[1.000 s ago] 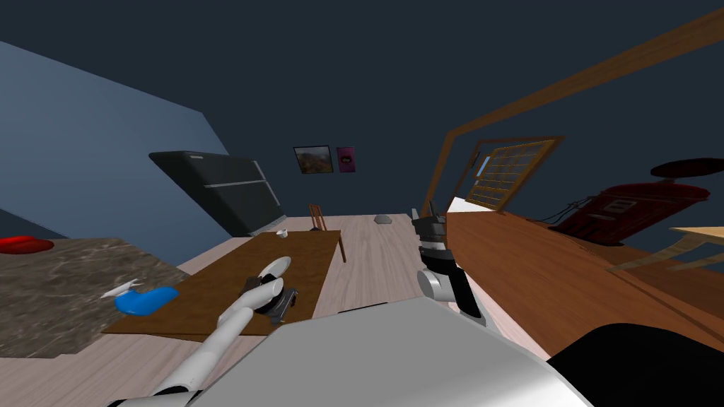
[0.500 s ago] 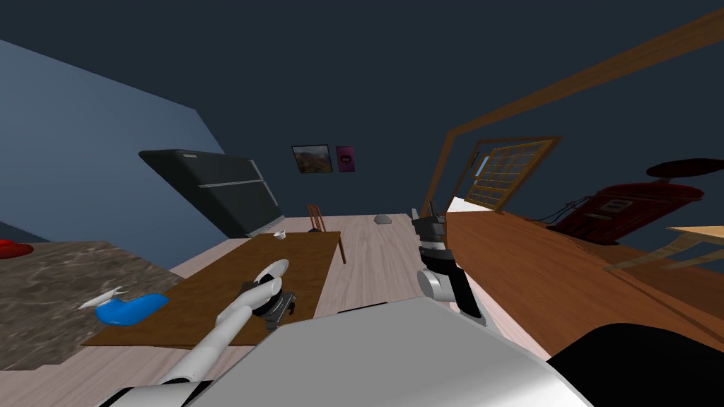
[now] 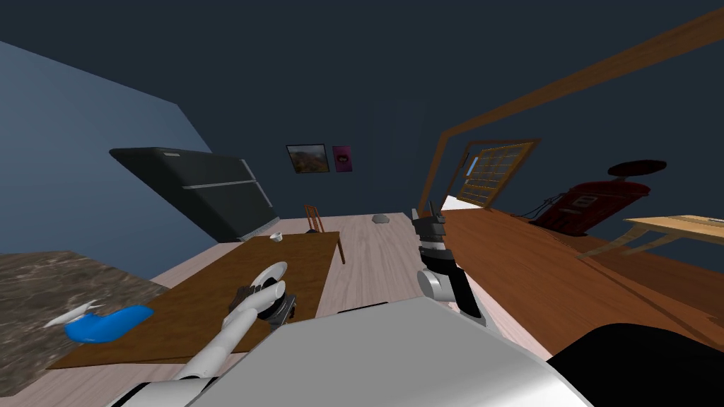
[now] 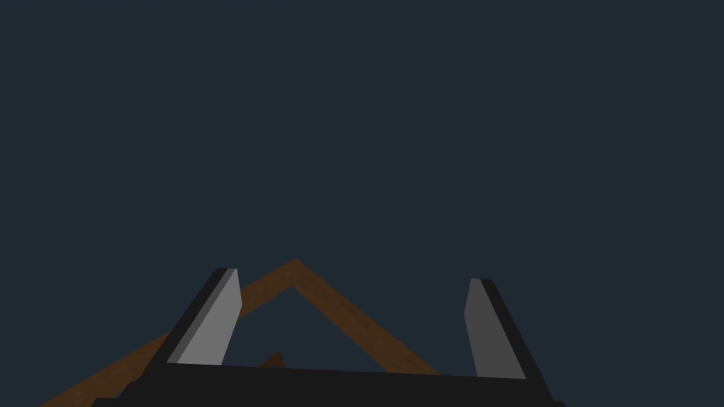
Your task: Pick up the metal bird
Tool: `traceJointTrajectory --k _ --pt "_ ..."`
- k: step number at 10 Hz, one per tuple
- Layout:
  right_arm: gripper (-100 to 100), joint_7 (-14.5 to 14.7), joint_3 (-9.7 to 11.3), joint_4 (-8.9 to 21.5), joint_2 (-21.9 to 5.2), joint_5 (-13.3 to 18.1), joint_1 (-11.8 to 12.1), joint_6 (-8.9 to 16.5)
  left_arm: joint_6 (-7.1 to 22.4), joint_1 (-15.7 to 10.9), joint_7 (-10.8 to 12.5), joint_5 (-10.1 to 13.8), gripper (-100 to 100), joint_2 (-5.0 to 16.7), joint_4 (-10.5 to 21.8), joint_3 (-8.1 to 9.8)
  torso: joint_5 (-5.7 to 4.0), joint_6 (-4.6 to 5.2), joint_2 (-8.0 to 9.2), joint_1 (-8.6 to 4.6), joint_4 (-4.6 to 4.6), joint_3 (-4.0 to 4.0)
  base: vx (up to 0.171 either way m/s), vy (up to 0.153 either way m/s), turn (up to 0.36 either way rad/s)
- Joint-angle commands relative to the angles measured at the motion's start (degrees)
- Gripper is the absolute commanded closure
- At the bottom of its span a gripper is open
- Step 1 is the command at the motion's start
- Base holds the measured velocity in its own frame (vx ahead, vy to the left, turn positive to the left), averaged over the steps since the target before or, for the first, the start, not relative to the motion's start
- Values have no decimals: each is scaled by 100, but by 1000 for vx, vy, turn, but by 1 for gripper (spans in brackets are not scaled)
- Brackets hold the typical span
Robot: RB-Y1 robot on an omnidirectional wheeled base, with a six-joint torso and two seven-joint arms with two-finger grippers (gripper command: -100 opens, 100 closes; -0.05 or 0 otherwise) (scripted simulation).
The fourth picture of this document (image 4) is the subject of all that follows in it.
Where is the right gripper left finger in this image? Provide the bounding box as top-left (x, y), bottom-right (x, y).
top-left (151, 268), bottom-right (244, 367)

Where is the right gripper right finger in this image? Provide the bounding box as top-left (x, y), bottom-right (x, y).
top-left (463, 278), bottom-right (535, 380)

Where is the brown wooden angled frame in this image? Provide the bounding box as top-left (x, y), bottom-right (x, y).
top-left (39, 258), bottom-right (441, 407)

